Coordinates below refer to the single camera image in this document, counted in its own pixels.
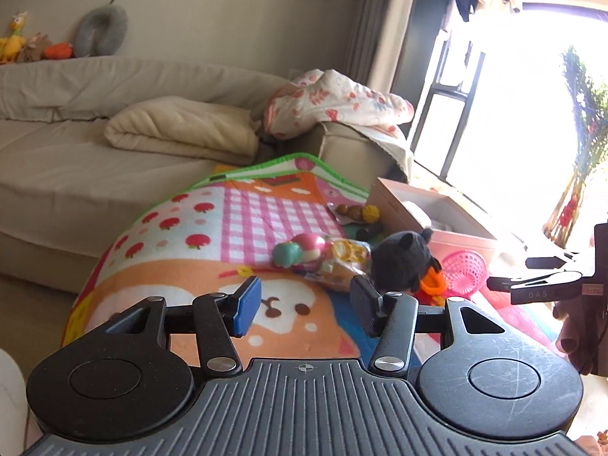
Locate black plush toy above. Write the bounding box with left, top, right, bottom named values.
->
left=370, top=228, right=441, bottom=292

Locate pink and teal toy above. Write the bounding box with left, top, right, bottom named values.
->
left=272, top=233, right=326, bottom=269

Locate orange plastic toy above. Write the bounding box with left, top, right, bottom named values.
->
left=415, top=268, right=447, bottom=307

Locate pink plastic toy basket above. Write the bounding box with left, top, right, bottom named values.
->
left=441, top=250, right=488, bottom=299

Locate packaged bread with yellow label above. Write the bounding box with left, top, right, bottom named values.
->
left=306, top=238, right=371, bottom=292

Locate dark cylinder toy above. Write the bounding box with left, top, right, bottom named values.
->
left=356, top=221, right=383, bottom=242

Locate yellow toy corn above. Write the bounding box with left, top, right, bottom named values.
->
left=361, top=205, right=380, bottom=225

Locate packaged brown balls snack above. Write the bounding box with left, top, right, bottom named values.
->
left=327, top=203, right=366, bottom=225

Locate pink cardboard box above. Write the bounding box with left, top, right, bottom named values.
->
left=367, top=178, right=500, bottom=266

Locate colourful cartoon play mat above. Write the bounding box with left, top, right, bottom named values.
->
left=61, top=152, right=567, bottom=372

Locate tall green potted plant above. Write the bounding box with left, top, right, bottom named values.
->
left=543, top=46, right=607, bottom=249

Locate folded cream blanket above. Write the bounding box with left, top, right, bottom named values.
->
left=104, top=96, right=260, bottom=166

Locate floral pink white blanket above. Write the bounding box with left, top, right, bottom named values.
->
left=263, top=69, right=414, bottom=140

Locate orange plush toy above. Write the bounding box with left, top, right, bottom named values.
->
left=42, top=42, right=74, bottom=60

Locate grey neck pillow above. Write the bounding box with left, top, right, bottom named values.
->
left=72, top=0, right=129, bottom=58

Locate yellow plush toy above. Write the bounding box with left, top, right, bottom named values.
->
left=1, top=11, right=28, bottom=65

